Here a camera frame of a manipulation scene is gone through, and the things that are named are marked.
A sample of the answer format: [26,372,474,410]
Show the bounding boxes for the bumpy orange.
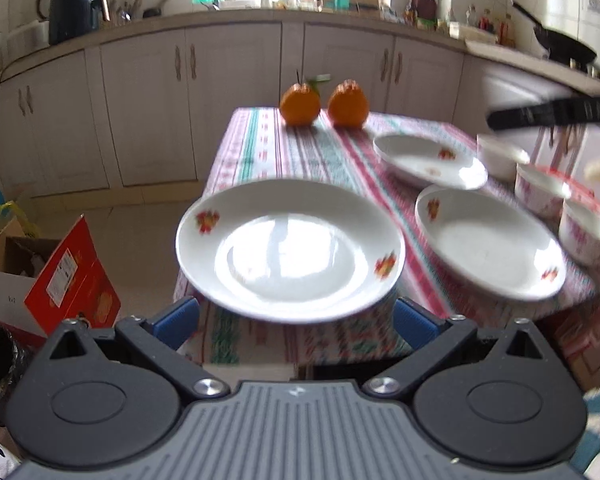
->
[327,79,370,129]

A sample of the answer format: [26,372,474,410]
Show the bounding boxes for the white plate with fruit print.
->
[175,179,406,325]

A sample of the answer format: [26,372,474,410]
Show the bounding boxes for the black frying pan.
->
[510,0,597,72]

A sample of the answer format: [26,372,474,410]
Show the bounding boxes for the white bowl pink flowers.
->
[558,200,600,268]
[515,164,572,220]

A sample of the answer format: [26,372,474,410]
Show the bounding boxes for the orange with green leaf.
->
[278,74,332,128]

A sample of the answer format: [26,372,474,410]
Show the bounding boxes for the red cardboard box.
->
[0,217,121,348]

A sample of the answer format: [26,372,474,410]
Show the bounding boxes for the striped patterned tablecloth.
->
[181,108,600,370]

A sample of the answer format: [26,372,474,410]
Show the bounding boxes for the white kitchen cabinets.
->
[0,12,600,196]

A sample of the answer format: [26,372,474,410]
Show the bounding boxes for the knife block with knives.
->
[412,0,438,21]

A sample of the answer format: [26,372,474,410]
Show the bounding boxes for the white deep plate fruit print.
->
[415,186,567,302]

